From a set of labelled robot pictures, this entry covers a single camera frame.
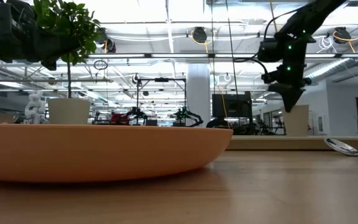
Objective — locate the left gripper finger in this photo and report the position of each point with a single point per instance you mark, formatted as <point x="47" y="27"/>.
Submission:
<point x="49" y="65"/>
<point x="53" y="46"/>

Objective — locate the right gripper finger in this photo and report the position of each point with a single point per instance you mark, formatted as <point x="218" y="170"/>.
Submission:
<point x="287" y="98"/>

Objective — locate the beige cup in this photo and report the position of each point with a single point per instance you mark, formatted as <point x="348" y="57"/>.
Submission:
<point x="297" y="123"/>

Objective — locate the silver metal spoon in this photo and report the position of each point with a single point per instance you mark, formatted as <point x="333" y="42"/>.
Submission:
<point x="342" y="147"/>

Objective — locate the orange plate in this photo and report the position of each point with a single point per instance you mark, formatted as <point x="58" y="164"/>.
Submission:
<point x="89" y="152"/>

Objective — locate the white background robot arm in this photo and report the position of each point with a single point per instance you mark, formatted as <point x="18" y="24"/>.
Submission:
<point x="34" y="107"/>

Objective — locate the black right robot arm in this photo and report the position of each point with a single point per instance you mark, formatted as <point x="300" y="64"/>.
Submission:
<point x="312" y="15"/>

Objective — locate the black background robot arm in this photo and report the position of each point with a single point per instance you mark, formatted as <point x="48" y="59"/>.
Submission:
<point x="137" y="112"/>
<point x="188" y="115"/>

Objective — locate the beige serving tray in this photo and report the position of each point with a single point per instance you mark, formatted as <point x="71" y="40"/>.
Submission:
<point x="291" y="143"/>

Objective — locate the grey horizontal ceiling pipe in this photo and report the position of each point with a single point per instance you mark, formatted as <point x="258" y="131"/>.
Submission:
<point x="42" y="80"/>

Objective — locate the green leafy small tree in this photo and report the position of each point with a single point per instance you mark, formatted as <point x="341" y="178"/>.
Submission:
<point x="70" y="21"/>

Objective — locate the white plant pot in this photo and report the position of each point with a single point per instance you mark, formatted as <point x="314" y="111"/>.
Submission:
<point x="68" y="112"/>

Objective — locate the cardboard box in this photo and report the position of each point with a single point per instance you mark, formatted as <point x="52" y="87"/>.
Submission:
<point x="7" y="118"/>

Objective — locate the black office chair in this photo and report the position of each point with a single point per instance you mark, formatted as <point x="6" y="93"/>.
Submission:
<point x="217" y="123"/>

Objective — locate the red machine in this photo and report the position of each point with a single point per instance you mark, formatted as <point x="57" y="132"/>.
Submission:
<point x="117" y="119"/>

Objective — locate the small black ceiling reel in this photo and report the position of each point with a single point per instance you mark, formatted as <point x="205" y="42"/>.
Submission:
<point x="135" y="78"/>

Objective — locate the white building pillar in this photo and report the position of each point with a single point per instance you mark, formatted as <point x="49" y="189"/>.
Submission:
<point x="198" y="93"/>

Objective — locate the long ceiling light bar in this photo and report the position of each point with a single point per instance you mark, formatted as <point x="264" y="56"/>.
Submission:
<point x="179" y="55"/>

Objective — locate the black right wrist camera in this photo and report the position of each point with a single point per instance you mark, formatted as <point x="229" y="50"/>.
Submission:
<point x="267" y="51"/>

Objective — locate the silver ventilation duct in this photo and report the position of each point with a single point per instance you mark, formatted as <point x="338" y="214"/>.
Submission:
<point x="328" y="68"/>

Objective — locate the black metal frame rig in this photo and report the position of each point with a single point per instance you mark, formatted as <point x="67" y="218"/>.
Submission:
<point x="162" y="79"/>

